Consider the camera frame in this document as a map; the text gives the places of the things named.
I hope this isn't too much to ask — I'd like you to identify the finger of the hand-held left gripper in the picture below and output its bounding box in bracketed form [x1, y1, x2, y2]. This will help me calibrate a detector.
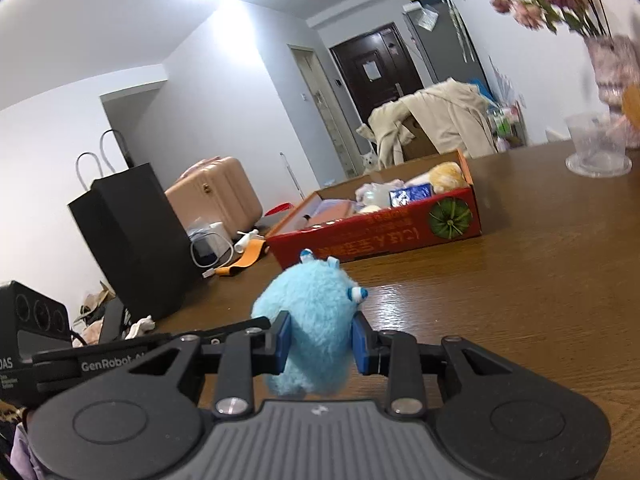
[154, 316, 275, 349]

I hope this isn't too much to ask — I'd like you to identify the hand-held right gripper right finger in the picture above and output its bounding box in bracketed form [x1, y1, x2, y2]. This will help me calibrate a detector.
[350, 310, 516, 419]

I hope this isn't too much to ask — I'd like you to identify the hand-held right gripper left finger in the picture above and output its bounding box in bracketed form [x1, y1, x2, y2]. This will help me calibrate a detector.
[127, 310, 293, 419]

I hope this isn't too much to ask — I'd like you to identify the blue plush toy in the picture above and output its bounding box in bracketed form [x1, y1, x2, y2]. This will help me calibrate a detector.
[250, 249, 370, 401]

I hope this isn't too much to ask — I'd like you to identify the red cardboard box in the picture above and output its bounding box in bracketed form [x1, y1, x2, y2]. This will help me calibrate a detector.
[264, 149, 483, 271]

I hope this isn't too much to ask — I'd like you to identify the orange elastic band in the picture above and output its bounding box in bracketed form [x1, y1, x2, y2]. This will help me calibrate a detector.
[215, 239, 267, 277]

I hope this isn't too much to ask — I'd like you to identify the white blue small appliance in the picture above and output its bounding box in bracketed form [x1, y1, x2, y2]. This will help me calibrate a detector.
[187, 220, 236, 278]

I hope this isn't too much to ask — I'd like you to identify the floor clutter pile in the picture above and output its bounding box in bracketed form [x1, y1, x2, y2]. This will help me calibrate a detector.
[72, 280, 156, 348]

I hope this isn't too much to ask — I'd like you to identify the person's purple clothing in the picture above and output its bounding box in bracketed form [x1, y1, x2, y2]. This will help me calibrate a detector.
[10, 422, 46, 480]

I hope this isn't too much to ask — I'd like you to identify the black paper bag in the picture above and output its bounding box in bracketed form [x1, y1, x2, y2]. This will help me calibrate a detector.
[67, 130, 201, 321]

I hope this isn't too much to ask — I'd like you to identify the pink ribbed suitcase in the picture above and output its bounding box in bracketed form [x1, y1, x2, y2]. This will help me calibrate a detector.
[164, 156, 263, 238]

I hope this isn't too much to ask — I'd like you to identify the clear plastic bubble bag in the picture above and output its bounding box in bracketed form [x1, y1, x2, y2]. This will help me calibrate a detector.
[356, 181, 401, 208]

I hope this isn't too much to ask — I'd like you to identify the blue tissue packet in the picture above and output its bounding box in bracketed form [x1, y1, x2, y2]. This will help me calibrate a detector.
[389, 183, 433, 208]

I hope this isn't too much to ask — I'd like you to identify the yellow white plush toy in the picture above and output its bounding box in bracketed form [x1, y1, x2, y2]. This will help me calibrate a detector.
[429, 161, 466, 193]

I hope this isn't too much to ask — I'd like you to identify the brown cardboard carton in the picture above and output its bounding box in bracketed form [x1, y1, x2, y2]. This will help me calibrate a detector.
[402, 115, 441, 161]

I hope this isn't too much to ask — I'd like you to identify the beige coat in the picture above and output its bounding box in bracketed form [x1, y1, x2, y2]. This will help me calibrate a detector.
[367, 79, 501, 168]

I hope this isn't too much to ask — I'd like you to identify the dark brown door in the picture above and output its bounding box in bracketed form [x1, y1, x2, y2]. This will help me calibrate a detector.
[329, 22, 425, 126]

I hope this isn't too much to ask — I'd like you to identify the cluttered shelf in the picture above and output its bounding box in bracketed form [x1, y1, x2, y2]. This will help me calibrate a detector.
[487, 85, 528, 153]

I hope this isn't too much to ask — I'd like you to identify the grey refrigerator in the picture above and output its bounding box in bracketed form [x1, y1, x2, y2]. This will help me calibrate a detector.
[402, 0, 493, 96]

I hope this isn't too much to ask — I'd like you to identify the clear plastic container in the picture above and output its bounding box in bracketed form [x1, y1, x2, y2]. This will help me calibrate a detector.
[565, 111, 633, 177]

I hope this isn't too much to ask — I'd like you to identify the clear folded umbrella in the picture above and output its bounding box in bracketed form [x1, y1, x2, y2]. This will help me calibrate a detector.
[442, 0, 473, 63]

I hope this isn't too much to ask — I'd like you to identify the orange porous sheet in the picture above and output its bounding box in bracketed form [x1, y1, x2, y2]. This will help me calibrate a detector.
[621, 85, 640, 126]

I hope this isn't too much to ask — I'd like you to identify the pink white glass vase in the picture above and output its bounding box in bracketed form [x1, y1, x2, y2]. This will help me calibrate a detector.
[585, 35, 640, 111]

